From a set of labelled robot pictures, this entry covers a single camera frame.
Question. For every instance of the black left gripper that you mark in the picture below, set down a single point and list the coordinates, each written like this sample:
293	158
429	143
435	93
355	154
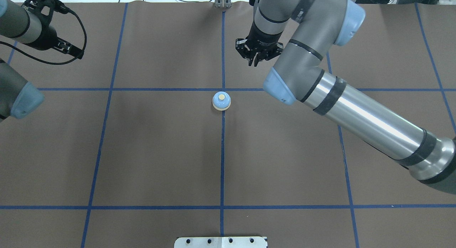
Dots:
49	40

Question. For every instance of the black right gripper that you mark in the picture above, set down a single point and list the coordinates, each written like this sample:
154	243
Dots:
262	38

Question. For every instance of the blue bell with yellow button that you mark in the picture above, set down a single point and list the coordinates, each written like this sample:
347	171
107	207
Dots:
221	101

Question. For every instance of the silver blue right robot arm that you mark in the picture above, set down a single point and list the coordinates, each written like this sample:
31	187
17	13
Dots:
300	33

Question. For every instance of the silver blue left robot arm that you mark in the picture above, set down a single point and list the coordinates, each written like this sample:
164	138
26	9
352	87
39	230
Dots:
30	24

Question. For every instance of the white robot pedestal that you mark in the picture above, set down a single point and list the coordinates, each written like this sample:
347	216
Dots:
222	242

